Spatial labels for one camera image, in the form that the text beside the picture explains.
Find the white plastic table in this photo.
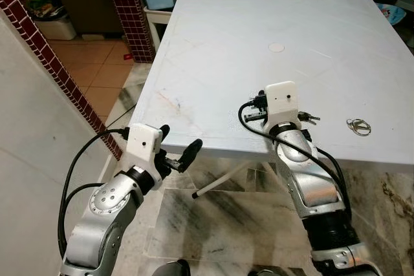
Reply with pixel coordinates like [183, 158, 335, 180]
[129, 0, 414, 175]

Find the white table leg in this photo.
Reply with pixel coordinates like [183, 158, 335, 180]
[192, 160, 250, 200]

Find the black left robot leg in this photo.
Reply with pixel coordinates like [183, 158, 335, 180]
[152, 259, 192, 276]

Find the black robot leg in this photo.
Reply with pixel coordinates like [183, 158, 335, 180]
[152, 259, 192, 276]
[249, 266, 279, 276]

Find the small white side table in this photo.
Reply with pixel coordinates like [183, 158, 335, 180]
[143, 7, 173, 54]

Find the black right robot leg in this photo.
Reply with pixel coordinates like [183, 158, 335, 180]
[249, 266, 279, 276]

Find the white plastic container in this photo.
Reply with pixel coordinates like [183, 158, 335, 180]
[36, 17, 79, 41]

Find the blue patterned plate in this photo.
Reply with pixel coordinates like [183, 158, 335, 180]
[378, 3, 408, 27]

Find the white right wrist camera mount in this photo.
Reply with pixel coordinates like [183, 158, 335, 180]
[264, 81, 300, 128]

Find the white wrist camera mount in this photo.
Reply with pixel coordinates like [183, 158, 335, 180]
[125, 124, 164, 177]
[264, 81, 300, 128]

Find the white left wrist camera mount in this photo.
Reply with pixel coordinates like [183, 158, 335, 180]
[125, 124, 164, 177]

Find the silver key ring with keys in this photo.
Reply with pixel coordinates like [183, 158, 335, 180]
[346, 118, 373, 137]

